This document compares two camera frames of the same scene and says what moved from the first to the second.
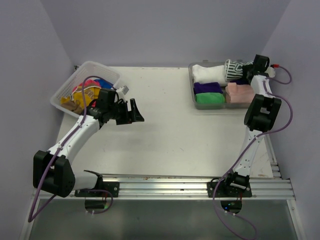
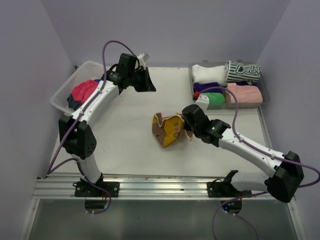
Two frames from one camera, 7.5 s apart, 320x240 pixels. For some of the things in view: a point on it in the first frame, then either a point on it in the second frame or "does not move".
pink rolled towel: x=239 y=93 does not move
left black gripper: x=133 y=115 → x=147 y=85
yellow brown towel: x=75 y=101 → x=167 y=129
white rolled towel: x=216 y=74 does not move
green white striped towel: x=234 y=70 does not move
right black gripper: x=245 y=69 → x=186 y=126
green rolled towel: x=209 y=98 does not move
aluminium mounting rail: x=265 y=185 does not move
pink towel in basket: x=87 y=83 does not move
